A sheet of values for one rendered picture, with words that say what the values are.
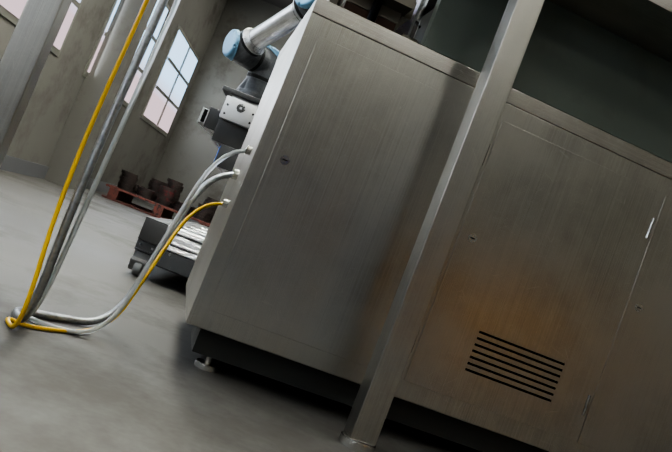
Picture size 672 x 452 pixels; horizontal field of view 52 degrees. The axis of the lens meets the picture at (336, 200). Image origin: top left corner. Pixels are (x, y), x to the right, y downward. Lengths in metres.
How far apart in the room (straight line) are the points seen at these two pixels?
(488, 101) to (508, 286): 0.48
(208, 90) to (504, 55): 9.40
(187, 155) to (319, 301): 9.16
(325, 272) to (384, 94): 0.44
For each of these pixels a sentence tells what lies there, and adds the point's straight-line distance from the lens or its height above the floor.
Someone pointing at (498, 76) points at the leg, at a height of 0.85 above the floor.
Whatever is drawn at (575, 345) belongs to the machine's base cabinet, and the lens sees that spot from 1.88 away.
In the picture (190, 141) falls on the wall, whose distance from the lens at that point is 10.73.
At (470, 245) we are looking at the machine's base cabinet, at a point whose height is 0.50.
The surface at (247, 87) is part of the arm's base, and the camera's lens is 2.87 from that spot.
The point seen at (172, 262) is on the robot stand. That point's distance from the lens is 2.71.
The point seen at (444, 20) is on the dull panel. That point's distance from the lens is 1.74.
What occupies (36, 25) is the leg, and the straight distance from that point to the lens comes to 1.45.
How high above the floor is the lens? 0.37
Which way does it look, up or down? 4 degrees up
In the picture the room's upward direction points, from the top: 22 degrees clockwise
